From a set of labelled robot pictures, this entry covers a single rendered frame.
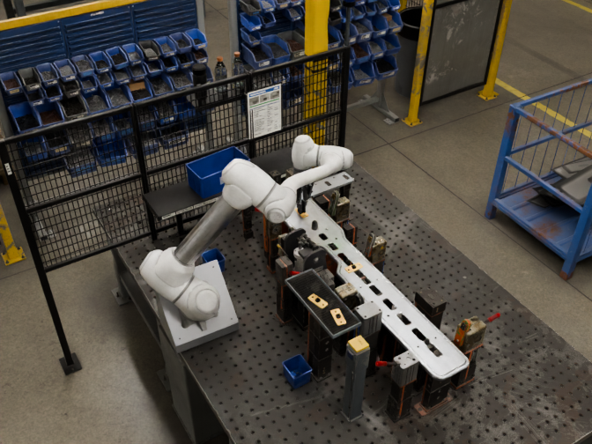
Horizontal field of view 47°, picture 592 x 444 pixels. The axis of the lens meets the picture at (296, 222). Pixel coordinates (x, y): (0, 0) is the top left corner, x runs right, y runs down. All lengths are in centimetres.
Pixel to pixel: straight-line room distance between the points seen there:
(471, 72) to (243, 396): 427
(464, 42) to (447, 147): 95
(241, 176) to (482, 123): 398
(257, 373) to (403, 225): 132
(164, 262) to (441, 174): 316
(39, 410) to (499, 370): 246
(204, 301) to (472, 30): 406
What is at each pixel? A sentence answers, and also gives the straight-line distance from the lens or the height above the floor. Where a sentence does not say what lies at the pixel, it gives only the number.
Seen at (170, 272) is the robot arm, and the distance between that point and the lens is 299.
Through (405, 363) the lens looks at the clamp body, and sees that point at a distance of 280.
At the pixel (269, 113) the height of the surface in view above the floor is 128.
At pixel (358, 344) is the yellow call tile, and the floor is 116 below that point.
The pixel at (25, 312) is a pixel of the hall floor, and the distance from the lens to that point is 470.
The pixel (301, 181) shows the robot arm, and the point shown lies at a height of 144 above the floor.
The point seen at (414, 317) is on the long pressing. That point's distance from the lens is 305.
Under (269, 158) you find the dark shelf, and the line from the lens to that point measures 388.
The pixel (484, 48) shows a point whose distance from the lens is 654.
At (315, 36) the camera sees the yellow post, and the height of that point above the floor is 164.
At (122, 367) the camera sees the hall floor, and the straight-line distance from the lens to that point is 422.
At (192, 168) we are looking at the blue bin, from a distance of 368.
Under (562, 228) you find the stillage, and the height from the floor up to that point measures 16.
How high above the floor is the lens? 321
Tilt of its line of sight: 39 degrees down
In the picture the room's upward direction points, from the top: straight up
